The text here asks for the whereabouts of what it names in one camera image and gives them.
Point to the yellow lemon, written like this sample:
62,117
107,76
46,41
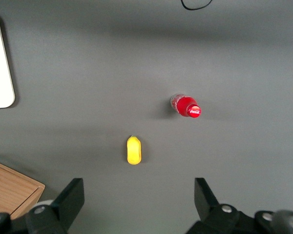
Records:
133,151

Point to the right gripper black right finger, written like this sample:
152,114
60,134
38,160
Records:
210,212

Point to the wooden drawer cabinet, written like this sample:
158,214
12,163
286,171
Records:
12,187

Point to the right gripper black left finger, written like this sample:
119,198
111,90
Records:
63,207

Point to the red cola bottle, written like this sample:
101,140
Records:
184,107

